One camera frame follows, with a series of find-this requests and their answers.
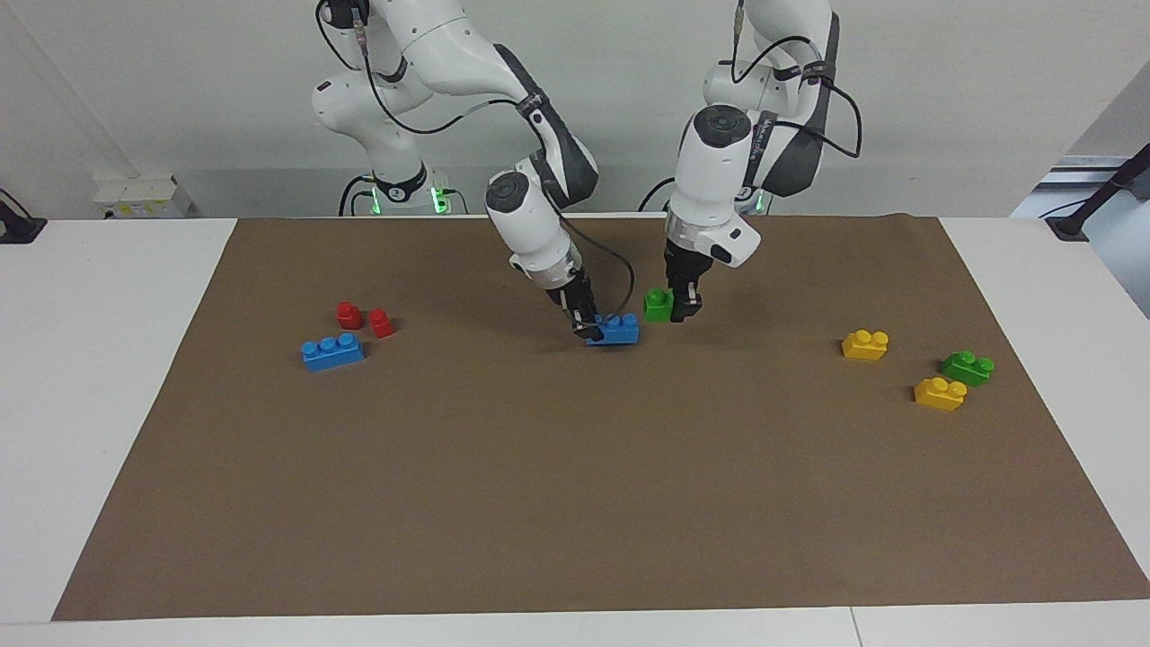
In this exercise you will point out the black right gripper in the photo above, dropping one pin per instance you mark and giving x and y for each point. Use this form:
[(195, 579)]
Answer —
[(573, 292)]

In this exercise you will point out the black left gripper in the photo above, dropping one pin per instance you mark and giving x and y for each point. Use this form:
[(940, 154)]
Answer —
[(687, 265)]

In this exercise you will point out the green two-stud toy block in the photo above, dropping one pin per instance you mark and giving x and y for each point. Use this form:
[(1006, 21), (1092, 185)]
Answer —
[(968, 369), (658, 306)]

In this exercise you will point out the blue three-stud toy block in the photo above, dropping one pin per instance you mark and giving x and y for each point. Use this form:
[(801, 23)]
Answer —
[(620, 332), (332, 353)]

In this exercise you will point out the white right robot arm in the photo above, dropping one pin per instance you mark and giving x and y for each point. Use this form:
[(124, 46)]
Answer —
[(530, 225)]

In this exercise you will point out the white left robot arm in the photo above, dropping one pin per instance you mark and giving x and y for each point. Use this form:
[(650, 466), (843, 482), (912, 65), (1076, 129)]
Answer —
[(710, 180)]

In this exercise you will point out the brown table mat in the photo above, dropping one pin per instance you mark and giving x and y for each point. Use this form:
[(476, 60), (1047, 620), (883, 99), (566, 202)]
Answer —
[(575, 467)]

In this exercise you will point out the yellow two-stud toy block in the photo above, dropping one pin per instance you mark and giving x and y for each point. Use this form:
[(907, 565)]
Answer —
[(940, 395), (865, 346)]

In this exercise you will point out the small red toy block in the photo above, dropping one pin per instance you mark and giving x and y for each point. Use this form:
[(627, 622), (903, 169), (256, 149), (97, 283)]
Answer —
[(382, 324), (349, 315)]

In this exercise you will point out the black stand with pole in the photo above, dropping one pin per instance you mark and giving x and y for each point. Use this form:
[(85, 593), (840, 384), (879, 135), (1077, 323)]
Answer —
[(1092, 202)]

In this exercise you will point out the black table clamp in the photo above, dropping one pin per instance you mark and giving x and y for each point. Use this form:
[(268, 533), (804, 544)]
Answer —
[(16, 226)]

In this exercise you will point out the white wall power strip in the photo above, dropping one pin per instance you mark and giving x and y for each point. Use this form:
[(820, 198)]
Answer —
[(139, 196)]

